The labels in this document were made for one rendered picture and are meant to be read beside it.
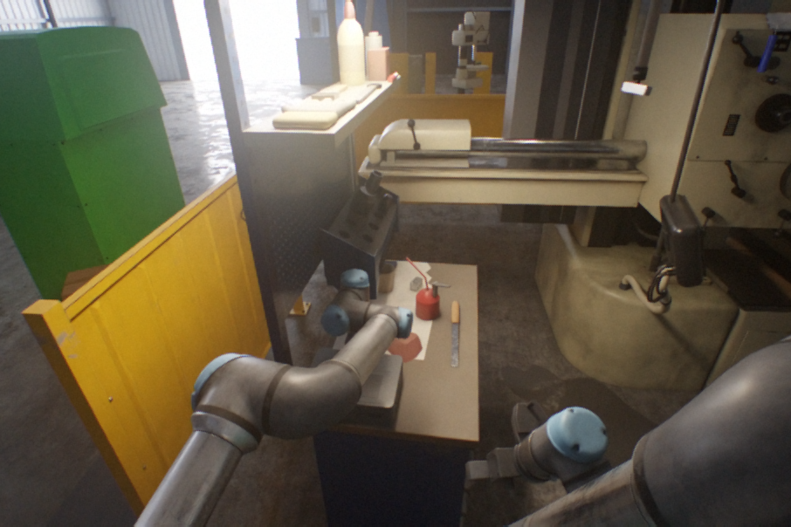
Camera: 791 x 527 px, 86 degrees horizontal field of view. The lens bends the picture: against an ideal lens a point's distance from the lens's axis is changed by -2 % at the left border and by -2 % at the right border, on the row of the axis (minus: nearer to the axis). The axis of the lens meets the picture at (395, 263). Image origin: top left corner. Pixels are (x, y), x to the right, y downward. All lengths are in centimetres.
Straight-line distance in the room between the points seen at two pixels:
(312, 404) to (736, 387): 55
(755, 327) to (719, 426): 258
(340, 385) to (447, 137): 164
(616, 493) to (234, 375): 56
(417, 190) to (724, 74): 135
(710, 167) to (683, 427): 195
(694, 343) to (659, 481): 248
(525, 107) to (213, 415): 226
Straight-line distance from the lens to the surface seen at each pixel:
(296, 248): 119
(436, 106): 435
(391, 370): 127
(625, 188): 247
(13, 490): 289
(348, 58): 142
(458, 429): 123
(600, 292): 260
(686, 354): 287
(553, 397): 272
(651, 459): 38
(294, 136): 86
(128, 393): 173
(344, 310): 107
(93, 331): 156
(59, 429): 306
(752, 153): 233
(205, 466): 73
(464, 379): 135
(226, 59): 88
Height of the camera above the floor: 190
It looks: 30 degrees down
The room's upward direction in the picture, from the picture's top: 1 degrees counter-clockwise
